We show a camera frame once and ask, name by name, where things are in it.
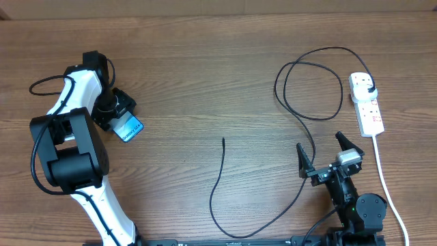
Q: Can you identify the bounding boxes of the black USB charging cable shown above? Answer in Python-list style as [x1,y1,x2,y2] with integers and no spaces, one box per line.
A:
[209,46,377,239]

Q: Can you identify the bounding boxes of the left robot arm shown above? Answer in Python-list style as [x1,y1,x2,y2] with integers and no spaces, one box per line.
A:
[29,51,145,245]

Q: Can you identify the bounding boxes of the white USB charger plug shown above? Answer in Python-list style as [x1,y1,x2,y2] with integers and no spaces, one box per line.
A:
[351,85,378,103]

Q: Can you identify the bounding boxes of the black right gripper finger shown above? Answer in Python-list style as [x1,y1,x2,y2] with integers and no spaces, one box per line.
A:
[296,143,314,178]
[335,131,365,156]

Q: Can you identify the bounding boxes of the white power strip cord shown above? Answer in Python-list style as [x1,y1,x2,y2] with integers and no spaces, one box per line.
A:
[371,135,410,246]

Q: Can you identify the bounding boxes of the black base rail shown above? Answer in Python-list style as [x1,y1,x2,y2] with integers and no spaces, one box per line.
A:
[82,234,386,246]

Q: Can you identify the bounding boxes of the blue Samsung Galaxy smartphone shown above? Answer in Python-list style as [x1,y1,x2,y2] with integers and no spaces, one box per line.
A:
[109,111,144,143]

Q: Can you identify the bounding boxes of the white power strip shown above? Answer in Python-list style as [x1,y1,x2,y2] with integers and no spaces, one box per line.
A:
[348,72,384,137]

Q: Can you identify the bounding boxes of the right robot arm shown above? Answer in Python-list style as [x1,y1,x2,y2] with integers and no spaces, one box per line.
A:
[291,132,387,245]

